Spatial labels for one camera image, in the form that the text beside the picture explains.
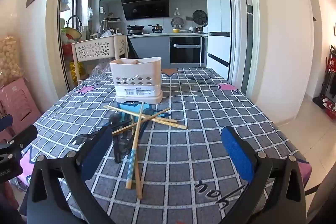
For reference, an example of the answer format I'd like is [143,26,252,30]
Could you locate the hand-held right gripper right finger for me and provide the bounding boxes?
[220,126,307,224]

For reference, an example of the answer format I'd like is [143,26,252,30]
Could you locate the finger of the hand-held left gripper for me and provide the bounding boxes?
[0,114,13,132]
[0,125,38,159]

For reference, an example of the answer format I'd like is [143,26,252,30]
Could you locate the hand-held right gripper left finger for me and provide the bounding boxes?
[26,126,116,224]

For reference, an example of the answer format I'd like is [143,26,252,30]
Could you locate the blue-patterned wooden chopstick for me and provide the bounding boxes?
[125,101,145,189]

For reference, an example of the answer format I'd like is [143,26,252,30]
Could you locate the white plastic utensil holder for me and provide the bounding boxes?
[109,56,163,104]

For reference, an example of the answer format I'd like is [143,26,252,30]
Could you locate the pink boxes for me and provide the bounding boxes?
[0,78,42,135]

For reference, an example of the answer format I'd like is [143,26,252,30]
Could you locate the grey checked tablecloth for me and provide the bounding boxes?
[20,67,313,224]

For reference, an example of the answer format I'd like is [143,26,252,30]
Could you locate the bag of white balls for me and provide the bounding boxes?
[0,35,25,88]

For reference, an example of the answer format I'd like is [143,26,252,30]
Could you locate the gold foil bag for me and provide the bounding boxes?
[70,61,88,81]

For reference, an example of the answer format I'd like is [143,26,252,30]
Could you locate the white perforated basket cart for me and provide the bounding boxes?
[71,34,129,86]

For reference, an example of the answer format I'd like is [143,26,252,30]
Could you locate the black built-in oven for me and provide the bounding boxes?
[169,36,205,65]

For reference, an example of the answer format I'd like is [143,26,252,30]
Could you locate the grey lower cabinet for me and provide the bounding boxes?
[129,34,171,69]

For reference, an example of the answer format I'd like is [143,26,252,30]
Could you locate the clear plastic bag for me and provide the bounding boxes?
[100,29,122,38]

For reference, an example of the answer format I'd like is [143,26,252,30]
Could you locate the kitchen faucet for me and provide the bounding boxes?
[67,15,83,31]

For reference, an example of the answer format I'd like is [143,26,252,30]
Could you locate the black wok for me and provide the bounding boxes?
[127,25,145,35]

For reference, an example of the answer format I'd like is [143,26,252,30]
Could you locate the white refrigerator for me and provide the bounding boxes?
[205,0,233,75]

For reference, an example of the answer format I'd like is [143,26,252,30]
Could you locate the black round hanging pan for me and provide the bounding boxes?
[192,10,208,25]

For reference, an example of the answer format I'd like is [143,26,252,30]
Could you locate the round metal steamer rack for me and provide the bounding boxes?
[171,17,184,30]

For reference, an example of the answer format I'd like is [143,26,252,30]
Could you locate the black range hood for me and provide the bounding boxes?
[121,0,171,21]

